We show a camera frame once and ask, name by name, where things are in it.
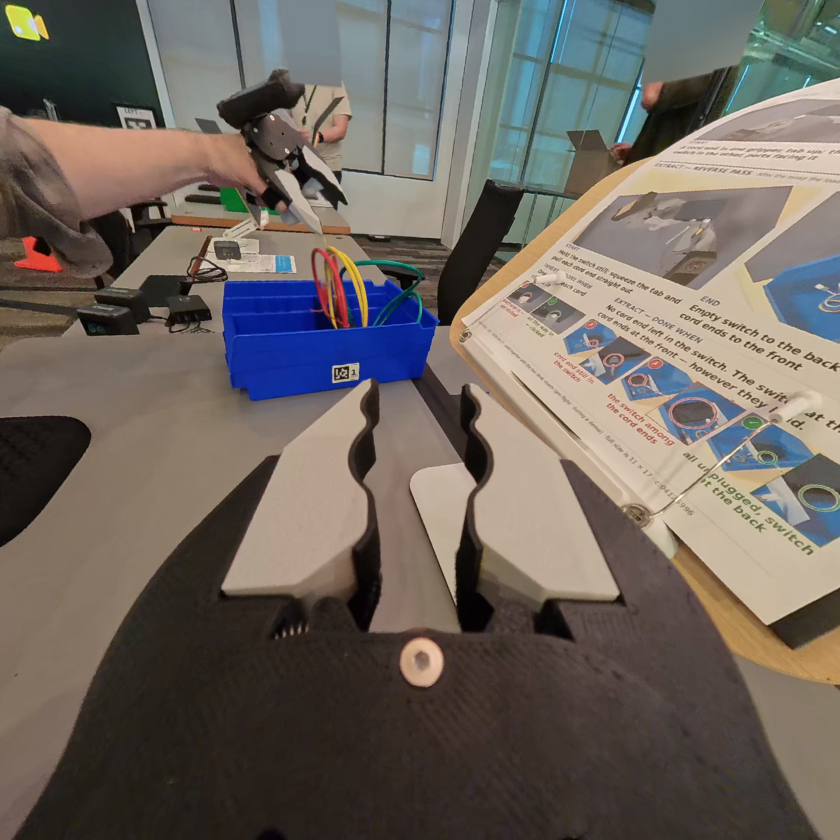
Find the black monitor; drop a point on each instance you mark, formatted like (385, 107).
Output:
(79, 59)

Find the printed instruction sheet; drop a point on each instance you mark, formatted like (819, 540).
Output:
(656, 262)

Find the small orange object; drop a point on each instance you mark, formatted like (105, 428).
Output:
(36, 259)

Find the blue divided plastic bin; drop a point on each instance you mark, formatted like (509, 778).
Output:
(295, 361)

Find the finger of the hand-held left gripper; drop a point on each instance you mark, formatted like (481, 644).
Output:
(325, 177)
(295, 203)

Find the person's left forearm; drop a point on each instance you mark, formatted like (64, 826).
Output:
(98, 170)

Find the instruction sheet on stand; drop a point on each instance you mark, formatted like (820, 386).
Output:
(735, 630)

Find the black mesh pad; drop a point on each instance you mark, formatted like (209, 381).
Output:
(33, 472)

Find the white blue leaflet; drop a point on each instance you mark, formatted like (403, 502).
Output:
(262, 264)

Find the black office chair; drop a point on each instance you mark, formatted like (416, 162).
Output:
(479, 249)

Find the open cardboard box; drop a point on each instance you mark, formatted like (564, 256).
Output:
(590, 164)

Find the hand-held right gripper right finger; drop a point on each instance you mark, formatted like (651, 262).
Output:
(538, 525)

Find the green plastic bin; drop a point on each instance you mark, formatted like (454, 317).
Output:
(231, 200)

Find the black flat device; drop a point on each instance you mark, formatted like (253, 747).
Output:
(161, 285)

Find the black charger dock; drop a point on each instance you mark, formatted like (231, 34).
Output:
(189, 310)

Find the fiducial marker sign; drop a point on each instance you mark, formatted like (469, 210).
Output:
(138, 119)

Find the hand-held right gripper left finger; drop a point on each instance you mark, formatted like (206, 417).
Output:
(308, 518)

